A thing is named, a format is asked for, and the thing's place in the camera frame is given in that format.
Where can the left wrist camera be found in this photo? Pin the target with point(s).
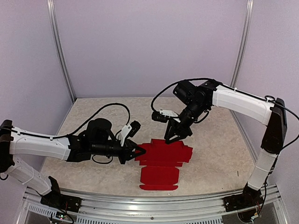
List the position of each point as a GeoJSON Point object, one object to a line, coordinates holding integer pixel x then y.
{"type": "Point", "coordinates": [128, 131]}

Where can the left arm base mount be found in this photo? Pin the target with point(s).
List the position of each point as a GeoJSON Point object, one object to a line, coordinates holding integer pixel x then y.
{"type": "Point", "coordinates": [62, 202]}

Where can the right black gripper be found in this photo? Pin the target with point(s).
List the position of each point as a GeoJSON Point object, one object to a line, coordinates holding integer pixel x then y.
{"type": "Point", "coordinates": [183, 131]}

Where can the left aluminium frame post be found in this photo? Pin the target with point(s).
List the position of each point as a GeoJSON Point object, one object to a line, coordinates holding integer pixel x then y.
{"type": "Point", "coordinates": [59, 49]}

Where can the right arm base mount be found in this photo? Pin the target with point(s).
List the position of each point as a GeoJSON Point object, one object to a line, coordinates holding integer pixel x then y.
{"type": "Point", "coordinates": [241, 201]}

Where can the red paper box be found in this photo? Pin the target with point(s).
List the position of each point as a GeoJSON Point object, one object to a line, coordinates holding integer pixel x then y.
{"type": "Point", "coordinates": [161, 163]}

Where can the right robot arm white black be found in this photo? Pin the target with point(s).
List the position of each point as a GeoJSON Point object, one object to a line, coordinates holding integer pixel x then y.
{"type": "Point", "coordinates": [266, 111]}

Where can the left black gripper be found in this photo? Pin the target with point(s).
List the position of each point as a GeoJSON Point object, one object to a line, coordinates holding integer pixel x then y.
{"type": "Point", "coordinates": [127, 151]}

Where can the aluminium frame post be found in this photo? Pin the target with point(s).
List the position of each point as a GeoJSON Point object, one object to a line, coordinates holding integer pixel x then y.
{"type": "Point", "coordinates": [59, 49]}
{"type": "Point", "coordinates": [243, 43]}

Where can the front aluminium rail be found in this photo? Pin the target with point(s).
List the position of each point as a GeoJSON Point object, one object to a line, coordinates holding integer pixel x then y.
{"type": "Point", "coordinates": [111, 209]}

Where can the right aluminium frame post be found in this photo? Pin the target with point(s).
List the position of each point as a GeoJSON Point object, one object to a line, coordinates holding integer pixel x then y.
{"type": "Point", "coordinates": [243, 43]}

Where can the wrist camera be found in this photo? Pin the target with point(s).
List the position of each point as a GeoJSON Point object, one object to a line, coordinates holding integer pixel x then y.
{"type": "Point", "coordinates": [128, 131]}
{"type": "Point", "coordinates": [164, 115]}

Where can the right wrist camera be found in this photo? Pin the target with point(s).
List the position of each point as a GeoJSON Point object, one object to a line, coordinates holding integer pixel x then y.
{"type": "Point", "coordinates": [164, 115]}

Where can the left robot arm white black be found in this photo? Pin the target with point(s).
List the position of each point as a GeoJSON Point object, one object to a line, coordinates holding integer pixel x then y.
{"type": "Point", "coordinates": [15, 141]}

